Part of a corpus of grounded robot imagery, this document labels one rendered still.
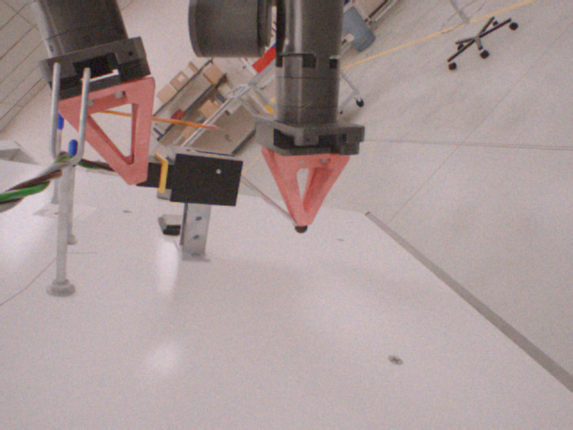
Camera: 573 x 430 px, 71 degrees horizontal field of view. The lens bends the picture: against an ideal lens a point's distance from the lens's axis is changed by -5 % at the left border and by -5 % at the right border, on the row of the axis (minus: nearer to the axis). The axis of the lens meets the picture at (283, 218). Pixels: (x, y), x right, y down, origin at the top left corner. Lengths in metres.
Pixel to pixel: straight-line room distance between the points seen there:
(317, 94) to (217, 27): 0.10
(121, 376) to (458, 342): 0.23
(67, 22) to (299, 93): 0.18
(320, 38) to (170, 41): 8.20
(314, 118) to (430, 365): 0.21
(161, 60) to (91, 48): 8.18
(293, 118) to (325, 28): 0.08
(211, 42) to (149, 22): 8.24
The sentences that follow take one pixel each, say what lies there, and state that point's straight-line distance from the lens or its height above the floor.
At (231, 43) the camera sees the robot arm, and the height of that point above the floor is 1.18.
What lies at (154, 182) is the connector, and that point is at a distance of 0.34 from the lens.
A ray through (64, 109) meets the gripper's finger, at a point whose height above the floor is 1.22.
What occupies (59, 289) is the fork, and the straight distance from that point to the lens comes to 0.30.
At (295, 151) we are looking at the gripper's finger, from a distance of 0.36.
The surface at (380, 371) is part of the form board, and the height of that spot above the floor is 0.98.
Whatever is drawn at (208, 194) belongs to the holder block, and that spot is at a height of 1.10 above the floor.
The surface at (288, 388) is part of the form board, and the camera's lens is 0.24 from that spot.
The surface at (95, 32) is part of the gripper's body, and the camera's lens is 0.32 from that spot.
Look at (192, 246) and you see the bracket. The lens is 0.37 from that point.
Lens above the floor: 1.16
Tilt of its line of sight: 19 degrees down
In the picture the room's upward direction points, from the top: 45 degrees counter-clockwise
